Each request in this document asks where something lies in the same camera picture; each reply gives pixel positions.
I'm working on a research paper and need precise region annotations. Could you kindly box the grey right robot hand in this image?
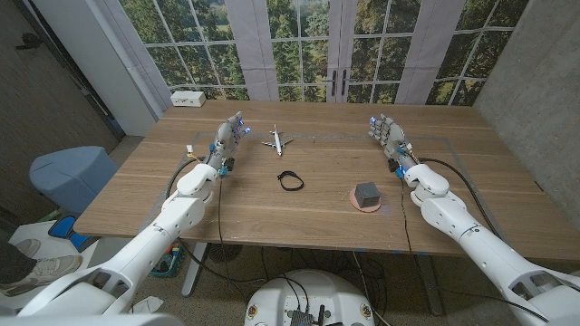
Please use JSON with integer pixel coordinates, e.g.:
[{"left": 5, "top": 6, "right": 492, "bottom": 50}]
[{"left": 367, "top": 112, "right": 416, "bottom": 171}]

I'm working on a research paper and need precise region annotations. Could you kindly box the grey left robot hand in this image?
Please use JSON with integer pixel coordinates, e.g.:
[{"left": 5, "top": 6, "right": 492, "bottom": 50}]
[{"left": 206, "top": 111, "right": 253, "bottom": 176}]

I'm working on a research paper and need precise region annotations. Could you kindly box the white toy airplane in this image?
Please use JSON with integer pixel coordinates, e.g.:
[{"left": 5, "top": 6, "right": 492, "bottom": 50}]
[{"left": 261, "top": 124, "right": 295, "bottom": 158}]

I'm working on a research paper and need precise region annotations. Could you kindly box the black block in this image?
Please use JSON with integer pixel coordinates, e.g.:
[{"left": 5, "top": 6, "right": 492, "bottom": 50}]
[{"left": 353, "top": 181, "right": 382, "bottom": 208}]

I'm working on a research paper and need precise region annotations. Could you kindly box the white plastic box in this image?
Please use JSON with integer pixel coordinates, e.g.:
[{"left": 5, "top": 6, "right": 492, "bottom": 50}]
[{"left": 169, "top": 90, "right": 207, "bottom": 109}]

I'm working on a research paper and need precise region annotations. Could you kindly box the pink round coaster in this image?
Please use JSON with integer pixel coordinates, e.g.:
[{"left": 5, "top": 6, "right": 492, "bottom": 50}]
[{"left": 349, "top": 186, "right": 382, "bottom": 214}]

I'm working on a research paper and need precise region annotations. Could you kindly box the black floor fan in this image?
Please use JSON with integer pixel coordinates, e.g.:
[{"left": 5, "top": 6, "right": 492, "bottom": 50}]
[{"left": 207, "top": 243, "right": 244, "bottom": 264}]

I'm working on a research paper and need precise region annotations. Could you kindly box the printed window backdrop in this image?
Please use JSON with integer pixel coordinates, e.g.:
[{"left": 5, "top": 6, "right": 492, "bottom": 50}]
[{"left": 97, "top": 0, "right": 531, "bottom": 108}]

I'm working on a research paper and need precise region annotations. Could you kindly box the white table leg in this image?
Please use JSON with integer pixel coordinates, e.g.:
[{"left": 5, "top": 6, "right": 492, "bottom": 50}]
[{"left": 181, "top": 242, "right": 208, "bottom": 299}]

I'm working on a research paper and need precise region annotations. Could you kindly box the teal basket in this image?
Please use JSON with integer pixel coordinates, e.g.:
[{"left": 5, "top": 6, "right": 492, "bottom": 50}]
[{"left": 149, "top": 242, "right": 185, "bottom": 278}]

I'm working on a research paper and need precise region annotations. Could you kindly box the grey table leg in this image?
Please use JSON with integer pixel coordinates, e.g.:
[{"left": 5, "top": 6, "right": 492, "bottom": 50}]
[{"left": 416, "top": 254, "right": 444, "bottom": 317}]

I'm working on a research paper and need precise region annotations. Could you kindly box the blue-grey ottoman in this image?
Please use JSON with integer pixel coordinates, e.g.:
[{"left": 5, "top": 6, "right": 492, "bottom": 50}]
[{"left": 29, "top": 145, "right": 120, "bottom": 216}]

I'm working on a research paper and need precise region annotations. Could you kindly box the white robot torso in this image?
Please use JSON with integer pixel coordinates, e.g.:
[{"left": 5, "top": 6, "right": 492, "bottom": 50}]
[{"left": 244, "top": 269, "right": 376, "bottom": 326}]

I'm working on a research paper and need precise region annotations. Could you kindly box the crumpled white paper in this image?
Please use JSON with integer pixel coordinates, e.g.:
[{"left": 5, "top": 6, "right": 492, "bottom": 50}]
[{"left": 130, "top": 295, "right": 165, "bottom": 315}]

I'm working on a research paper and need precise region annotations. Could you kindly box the blue floor pedal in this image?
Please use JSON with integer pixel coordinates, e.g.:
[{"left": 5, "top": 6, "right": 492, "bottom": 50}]
[{"left": 47, "top": 215, "right": 92, "bottom": 253}]

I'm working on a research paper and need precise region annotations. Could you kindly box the grey sneaker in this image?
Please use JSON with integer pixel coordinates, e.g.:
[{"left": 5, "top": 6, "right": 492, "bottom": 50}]
[
  {"left": 13, "top": 238, "right": 42, "bottom": 259},
  {"left": 0, "top": 254, "right": 84, "bottom": 298}
]

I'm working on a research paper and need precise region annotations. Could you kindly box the dark trouser leg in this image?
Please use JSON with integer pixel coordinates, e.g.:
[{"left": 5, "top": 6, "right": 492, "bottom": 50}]
[{"left": 0, "top": 239, "right": 37, "bottom": 285}]

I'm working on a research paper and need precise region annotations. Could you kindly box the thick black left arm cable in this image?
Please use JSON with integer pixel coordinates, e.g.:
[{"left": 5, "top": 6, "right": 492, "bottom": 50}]
[{"left": 165, "top": 156, "right": 206, "bottom": 200}]

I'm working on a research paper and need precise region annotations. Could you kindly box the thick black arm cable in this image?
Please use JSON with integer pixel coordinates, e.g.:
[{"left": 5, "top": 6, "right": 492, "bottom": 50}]
[
  {"left": 416, "top": 157, "right": 502, "bottom": 239},
  {"left": 165, "top": 156, "right": 206, "bottom": 200}
]

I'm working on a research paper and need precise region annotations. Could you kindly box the thin black left wrist cable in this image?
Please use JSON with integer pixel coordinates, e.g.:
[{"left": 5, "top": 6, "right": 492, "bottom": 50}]
[{"left": 216, "top": 174, "right": 248, "bottom": 295}]

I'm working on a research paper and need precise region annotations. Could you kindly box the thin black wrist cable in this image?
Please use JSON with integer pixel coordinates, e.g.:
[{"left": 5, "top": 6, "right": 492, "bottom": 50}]
[
  {"left": 216, "top": 174, "right": 248, "bottom": 295},
  {"left": 399, "top": 177, "right": 416, "bottom": 257}
]

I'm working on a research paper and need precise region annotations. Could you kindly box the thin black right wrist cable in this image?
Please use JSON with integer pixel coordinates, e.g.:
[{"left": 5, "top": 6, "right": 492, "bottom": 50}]
[{"left": 399, "top": 177, "right": 416, "bottom": 257}]

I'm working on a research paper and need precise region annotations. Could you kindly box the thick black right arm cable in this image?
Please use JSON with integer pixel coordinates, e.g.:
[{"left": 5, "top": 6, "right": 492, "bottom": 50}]
[{"left": 416, "top": 157, "right": 502, "bottom": 239}]

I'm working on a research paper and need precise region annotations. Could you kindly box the black door handle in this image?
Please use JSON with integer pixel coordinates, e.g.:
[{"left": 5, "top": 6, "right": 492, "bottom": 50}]
[{"left": 15, "top": 32, "right": 44, "bottom": 51}]

